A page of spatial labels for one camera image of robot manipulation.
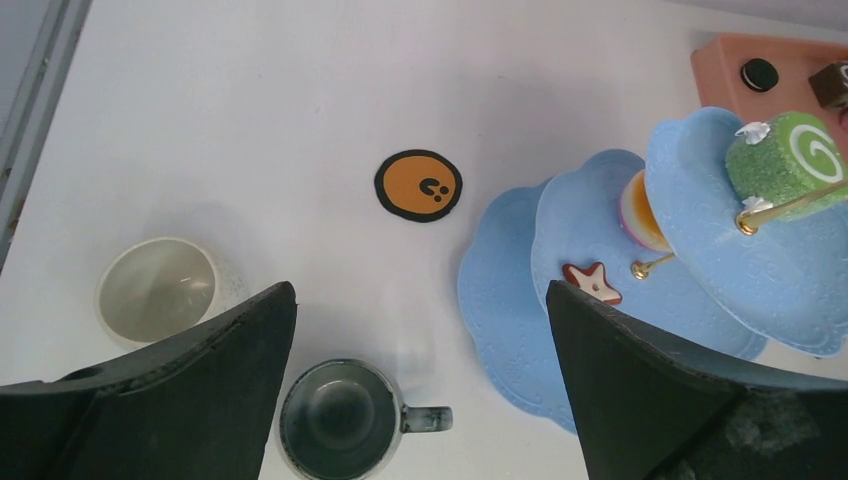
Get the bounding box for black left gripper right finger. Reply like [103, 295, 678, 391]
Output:
[546, 281, 847, 479]

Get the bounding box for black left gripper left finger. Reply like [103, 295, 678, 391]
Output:
[1, 282, 297, 479]

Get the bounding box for white star cookie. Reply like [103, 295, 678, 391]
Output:
[562, 262, 623, 305]

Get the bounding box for blue three-tier cake stand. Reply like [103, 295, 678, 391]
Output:
[457, 107, 847, 431]

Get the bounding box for orange round jelly cake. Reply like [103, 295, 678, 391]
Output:
[619, 169, 672, 253]

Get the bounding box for green swirl roll cake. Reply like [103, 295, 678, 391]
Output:
[725, 111, 847, 213]

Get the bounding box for white speckled mug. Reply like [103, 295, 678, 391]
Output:
[94, 237, 250, 350]

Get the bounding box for dark green glazed mug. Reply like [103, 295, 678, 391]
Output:
[279, 359, 454, 479]

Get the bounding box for orange round coaster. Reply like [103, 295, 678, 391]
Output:
[374, 149, 464, 223]

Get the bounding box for black round cookie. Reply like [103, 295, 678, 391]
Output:
[739, 58, 780, 93]

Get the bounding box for pink rectangular tray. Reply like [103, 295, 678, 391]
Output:
[691, 33, 847, 156]

